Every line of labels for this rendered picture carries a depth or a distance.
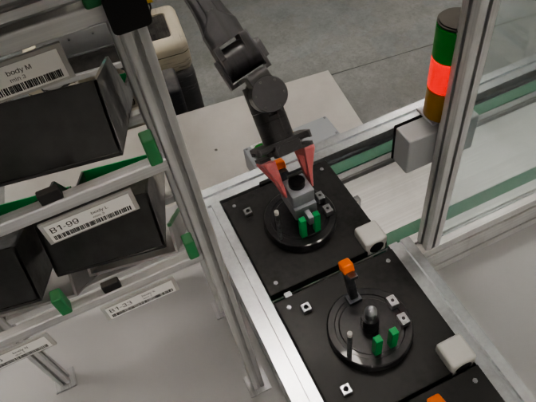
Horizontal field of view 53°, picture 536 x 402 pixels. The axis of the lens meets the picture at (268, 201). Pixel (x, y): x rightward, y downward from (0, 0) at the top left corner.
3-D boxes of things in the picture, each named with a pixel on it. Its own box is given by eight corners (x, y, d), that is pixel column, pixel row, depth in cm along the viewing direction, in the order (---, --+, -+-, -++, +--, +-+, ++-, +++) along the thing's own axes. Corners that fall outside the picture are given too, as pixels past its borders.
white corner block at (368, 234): (352, 240, 104) (353, 227, 101) (373, 230, 105) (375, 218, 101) (365, 258, 101) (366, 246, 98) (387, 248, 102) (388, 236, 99)
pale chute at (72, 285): (46, 275, 102) (39, 253, 101) (115, 257, 103) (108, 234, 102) (-17, 322, 74) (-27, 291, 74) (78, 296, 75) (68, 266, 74)
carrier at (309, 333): (274, 308, 97) (267, 272, 87) (391, 254, 101) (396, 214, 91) (341, 436, 82) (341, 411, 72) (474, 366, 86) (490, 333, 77)
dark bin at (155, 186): (86, 184, 88) (69, 142, 85) (164, 163, 89) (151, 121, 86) (57, 277, 63) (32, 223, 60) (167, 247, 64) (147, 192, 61)
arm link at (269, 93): (254, 37, 94) (213, 64, 93) (263, 25, 82) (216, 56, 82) (291, 96, 96) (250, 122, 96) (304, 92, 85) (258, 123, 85)
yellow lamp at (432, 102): (415, 107, 80) (419, 81, 76) (444, 95, 81) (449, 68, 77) (435, 128, 77) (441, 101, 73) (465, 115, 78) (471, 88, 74)
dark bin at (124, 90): (43, 111, 75) (21, 58, 72) (135, 88, 76) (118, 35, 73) (-14, 191, 50) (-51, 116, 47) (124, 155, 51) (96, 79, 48)
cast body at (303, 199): (281, 197, 102) (277, 173, 97) (301, 188, 103) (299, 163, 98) (301, 229, 97) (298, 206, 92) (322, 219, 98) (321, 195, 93)
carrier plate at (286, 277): (222, 209, 112) (221, 202, 110) (325, 165, 116) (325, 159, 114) (271, 301, 97) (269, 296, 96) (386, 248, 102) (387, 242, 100)
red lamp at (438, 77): (419, 80, 76) (423, 52, 72) (449, 68, 77) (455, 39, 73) (441, 101, 73) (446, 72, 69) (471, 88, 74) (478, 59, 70)
